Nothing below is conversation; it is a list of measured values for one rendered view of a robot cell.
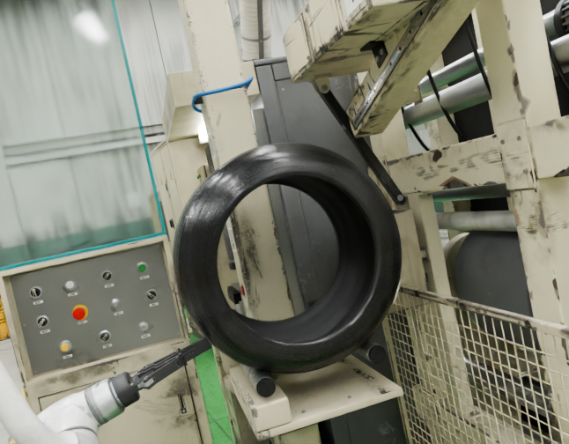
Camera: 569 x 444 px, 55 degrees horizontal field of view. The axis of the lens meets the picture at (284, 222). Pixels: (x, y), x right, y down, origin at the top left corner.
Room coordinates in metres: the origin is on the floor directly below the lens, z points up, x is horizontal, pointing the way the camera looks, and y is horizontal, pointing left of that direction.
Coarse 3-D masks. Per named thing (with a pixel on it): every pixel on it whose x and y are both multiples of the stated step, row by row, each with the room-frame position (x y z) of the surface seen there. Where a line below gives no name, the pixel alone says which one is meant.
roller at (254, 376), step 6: (246, 366) 1.36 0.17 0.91; (246, 372) 1.35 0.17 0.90; (252, 372) 1.30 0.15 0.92; (258, 372) 1.27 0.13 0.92; (264, 372) 1.27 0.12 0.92; (252, 378) 1.27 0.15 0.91; (258, 378) 1.24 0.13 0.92; (264, 378) 1.22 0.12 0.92; (270, 378) 1.23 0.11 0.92; (258, 384) 1.22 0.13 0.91; (264, 384) 1.22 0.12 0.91; (270, 384) 1.22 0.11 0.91; (258, 390) 1.22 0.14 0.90; (264, 390) 1.22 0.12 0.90; (270, 390) 1.22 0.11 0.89; (264, 396) 1.22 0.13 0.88
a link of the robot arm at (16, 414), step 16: (0, 368) 1.03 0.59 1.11; (0, 384) 1.02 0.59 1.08; (0, 400) 1.01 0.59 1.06; (16, 400) 1.02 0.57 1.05; (0, 416) 1.01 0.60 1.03; (16, 416) 1.01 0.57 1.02; (32, 416) 1.03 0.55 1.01; (16, 432) 1.00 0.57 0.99; (32, 432) 1.01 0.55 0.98; (48, 432) 1.04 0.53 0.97; (64, 432) 1.10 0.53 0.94; (80, 432) 1.14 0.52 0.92
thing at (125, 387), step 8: (120, 376) 1.24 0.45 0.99; (128, 376) 1.25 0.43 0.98; (136, 376) 1.27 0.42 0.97; (144, 376) 1.24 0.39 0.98; (112, 384) 1.23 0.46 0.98; (120, 384) 1.22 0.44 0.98; (128, 384) 1.22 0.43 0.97; (136, 384) 1.22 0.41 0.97; (120, 392) 1.22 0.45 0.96; (128, 392) 1.22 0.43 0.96; (136, 392) 1.24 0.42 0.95; (120, 400) 1.22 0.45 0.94; (128, 400) 1.22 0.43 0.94; (136, 400) 1.24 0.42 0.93
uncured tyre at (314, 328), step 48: (288, 144) 1.29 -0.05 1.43; (240, 192) 1.22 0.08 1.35; (336, 192) 1.54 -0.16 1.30; (192, 240) 1.21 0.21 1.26; (336, 240) 1.58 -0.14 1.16; (384, 240) 1.30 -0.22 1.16; (192, 288) 1.20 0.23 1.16; (336, 288) 1.54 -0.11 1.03; (384, 288) 1.29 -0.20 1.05; (240, 336) 1.21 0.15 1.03; (288, 336) 1.50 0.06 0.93; (336, 336) 1.25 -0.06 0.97
